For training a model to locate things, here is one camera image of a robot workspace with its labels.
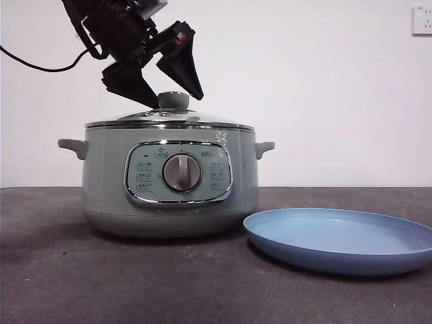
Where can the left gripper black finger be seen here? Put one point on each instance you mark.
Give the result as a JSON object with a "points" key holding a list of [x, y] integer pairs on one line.
{"points": [[130, 82], [184, 67]]}

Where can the glass lid with green knob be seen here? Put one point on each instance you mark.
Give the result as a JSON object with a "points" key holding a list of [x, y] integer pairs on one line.
{"points": [[173, 99]]}

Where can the pale green electric steamer pot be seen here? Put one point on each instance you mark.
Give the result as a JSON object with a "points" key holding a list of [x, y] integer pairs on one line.
{"points": [[108, 189]]}

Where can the blue round plate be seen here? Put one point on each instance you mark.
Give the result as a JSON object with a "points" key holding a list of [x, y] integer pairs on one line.
{"points": [[337, 236]]}

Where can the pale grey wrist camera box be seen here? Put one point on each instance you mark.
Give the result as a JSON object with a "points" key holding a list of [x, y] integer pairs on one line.
{"points": [[157, 5]]}

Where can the white wall socket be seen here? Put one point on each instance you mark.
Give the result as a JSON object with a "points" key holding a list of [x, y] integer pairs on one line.
{"points": [[422, 20]]}

